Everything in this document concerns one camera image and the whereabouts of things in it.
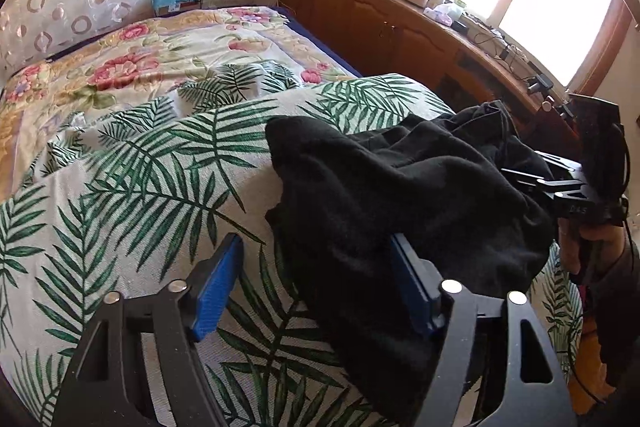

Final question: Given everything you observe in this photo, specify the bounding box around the palm leaf blanket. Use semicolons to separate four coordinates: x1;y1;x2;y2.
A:
0;74;583;427

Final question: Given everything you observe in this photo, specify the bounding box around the floral quilt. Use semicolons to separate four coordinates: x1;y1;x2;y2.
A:
0;6;351;202

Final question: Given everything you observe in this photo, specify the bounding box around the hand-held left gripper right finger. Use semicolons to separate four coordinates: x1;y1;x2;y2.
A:
389;232;573;427

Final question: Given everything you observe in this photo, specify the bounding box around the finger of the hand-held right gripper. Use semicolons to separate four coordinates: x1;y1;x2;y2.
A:
500;152;583;188
522;179;586;210

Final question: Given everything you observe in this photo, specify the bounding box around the person's right hand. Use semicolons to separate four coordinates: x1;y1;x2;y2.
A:
556;217;626;288

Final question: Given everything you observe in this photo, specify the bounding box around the person's right forearm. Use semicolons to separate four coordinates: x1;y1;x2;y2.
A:
582;237;640;388

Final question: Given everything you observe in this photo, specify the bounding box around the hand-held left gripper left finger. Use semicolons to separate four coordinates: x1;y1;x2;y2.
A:
50;232;246;427

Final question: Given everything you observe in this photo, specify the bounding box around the white plastic bag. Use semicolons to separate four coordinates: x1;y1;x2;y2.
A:
432;2;461;25

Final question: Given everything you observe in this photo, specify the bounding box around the wooden low cabinet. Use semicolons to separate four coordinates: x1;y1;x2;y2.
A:
277;0;601;148

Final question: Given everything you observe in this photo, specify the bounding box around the black printed t-shirt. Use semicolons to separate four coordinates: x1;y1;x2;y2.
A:
264;99;558;427

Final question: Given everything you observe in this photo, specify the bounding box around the dark blue bed sheet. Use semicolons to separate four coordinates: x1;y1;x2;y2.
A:
275;4;363;78

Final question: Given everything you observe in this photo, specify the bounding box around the blue tissue box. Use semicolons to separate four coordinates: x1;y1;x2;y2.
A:
150;0;202;18

